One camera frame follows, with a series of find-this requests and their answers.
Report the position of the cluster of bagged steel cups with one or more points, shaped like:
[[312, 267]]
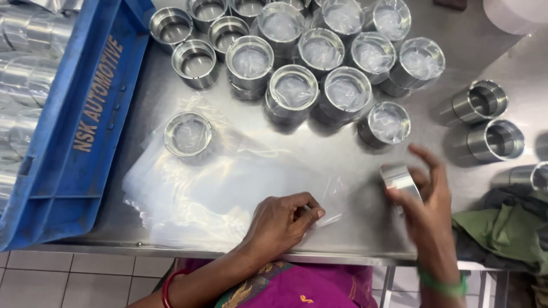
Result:
[[293, 92]]

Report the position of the single clear plastic bag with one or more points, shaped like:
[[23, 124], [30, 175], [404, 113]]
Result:
[[333, 199]]

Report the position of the dark grey cloth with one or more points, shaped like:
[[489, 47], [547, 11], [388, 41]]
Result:
[[509, 196]]

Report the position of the bare steel cup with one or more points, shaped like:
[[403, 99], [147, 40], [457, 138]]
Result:
[[495, 140], [479, 102], [249, 6], [398, 179], [171, 28], [207, 10], [228, 33], [528, 175], [195, 64]]

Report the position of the rows of wrapped steel cylinders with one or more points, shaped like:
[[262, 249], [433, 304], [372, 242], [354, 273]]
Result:
[[30, 72]]

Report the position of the bagged round steel cup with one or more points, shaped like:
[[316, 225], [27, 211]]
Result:
[[187, 134]]

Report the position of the pile of clear plastic bags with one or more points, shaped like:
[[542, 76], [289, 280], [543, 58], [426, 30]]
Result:
[[205, 201]]

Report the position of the green bangle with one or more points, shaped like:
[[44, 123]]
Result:
[[441, 287]]

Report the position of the white round container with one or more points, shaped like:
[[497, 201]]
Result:
[[513, 15]]

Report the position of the magenta garment with gold trim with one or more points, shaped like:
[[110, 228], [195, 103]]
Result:
[[299, 284]]

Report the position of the person's left hand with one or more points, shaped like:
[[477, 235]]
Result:
[[274, 226]]

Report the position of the red bangle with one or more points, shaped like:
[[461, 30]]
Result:
[[168, 286]]

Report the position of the steel table frame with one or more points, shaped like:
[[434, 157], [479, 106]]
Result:
[[388, 286]]

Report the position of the blue plastic crate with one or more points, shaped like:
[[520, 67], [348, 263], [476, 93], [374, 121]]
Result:
[[85, 141]]

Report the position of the green cloth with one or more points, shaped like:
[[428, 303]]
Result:
[[501, 231]]

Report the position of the person's right hand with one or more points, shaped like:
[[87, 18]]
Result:
[[432, 218]]

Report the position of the small dark brown object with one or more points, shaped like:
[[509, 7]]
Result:
[[449, 4]]

